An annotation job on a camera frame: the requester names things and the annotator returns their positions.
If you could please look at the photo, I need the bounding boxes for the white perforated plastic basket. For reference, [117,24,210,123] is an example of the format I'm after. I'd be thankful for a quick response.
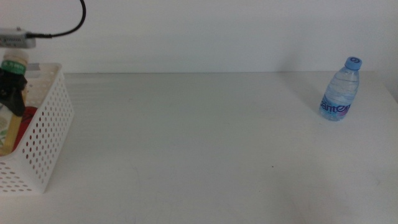
[0,62,75,194]

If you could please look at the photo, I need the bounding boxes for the red cola can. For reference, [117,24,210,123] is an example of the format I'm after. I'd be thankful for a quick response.
[12,106,39,151]

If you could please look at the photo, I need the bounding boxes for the yellow tea bottle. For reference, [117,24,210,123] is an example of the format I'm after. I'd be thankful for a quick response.
[0,50,31,157]

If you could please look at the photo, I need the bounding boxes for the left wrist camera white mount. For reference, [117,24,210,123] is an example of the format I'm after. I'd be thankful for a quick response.
[0,27,37,49]

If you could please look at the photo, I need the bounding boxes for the clear water bottle blue cap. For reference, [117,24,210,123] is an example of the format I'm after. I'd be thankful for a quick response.
[318,56,363,122]

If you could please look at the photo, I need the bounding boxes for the black braided camera cable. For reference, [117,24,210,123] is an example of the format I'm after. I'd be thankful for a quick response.
[26,0,87,39]

